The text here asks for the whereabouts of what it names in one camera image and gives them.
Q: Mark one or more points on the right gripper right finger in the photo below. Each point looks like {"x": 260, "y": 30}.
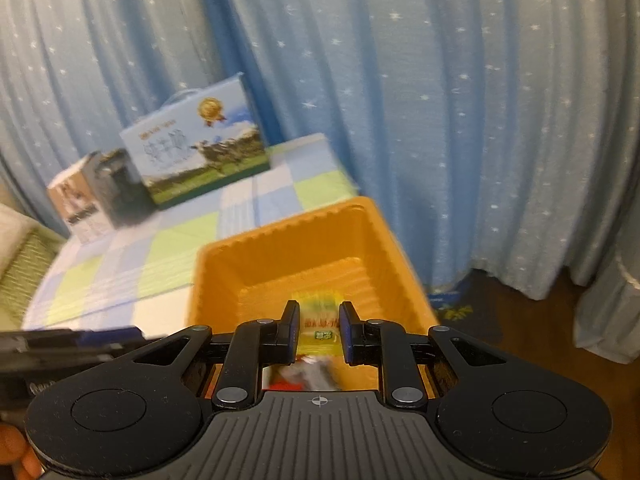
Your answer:
{"x": 386, "y": 346}

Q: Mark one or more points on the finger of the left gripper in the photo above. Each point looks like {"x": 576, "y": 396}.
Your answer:
{"x": 128, "y": 337}

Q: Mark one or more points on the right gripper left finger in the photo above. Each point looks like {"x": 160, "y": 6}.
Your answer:
{"x": 243, "y": 355}

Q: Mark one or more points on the yellow green candy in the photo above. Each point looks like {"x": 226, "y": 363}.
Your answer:
{"x": 319, "y": 323}

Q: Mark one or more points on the person's left hand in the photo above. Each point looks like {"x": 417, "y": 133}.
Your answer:
{"x": 17, "y": 454}

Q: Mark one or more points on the red wrapped snack packet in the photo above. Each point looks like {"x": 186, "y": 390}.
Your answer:
{"x": 307, "y": 373}

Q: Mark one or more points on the plaid tablecloth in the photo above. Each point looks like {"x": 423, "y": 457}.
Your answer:
{"x": 142, "y": 275}

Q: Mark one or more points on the orange plastic tray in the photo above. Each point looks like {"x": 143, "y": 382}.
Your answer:
{"x": 346, "y": 248}

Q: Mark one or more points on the green chevron cushion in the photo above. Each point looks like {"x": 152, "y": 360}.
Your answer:
{"x": 27, "y": 251}

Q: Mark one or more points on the white product box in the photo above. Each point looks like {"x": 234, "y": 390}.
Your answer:
{"x": 81, "y": 197}

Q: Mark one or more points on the dark green glass jar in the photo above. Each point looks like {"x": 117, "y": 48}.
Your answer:
{"x": 125, "y": 198}

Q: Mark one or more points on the blue milk carton box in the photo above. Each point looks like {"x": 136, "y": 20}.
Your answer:
{"x": 199, "y": 140}

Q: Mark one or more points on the blue star curtain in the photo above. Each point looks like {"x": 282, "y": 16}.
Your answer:
{"x": 499, "y": 135}

